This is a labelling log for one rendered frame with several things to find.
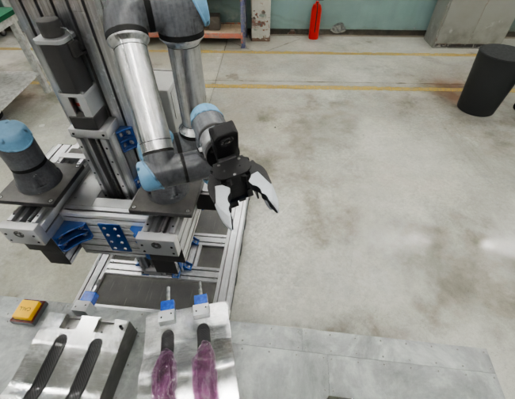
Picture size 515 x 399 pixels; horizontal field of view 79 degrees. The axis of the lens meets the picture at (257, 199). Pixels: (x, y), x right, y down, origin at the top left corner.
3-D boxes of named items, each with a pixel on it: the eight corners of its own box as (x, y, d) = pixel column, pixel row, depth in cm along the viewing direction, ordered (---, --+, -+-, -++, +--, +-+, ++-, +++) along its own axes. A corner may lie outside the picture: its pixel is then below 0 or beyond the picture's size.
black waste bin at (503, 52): (445, 97, 372) (471, 43, 328) (486, 98, 371) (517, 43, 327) (462, 119, 339) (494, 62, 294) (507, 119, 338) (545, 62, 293)
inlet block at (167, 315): (162, 292, 108) (158, 284, 105) (177, 289, 109) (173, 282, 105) (162, 329, 100) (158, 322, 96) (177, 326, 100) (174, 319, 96)
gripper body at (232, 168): (261, 200, 61) (242, 163, 69) (256, 169, 55) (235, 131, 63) (225, 214, 60) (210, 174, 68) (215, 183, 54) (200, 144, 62)
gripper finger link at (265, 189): (292, 219, 55) (260, 191, 60) (291, 197, 51) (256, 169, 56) (279, 229, 54) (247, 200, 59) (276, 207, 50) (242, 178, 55)
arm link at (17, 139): (20, 176, 104) (-5, 142, 95) (-2, 162, 109) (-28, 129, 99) (52, 157, 111) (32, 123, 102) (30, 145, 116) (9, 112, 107)
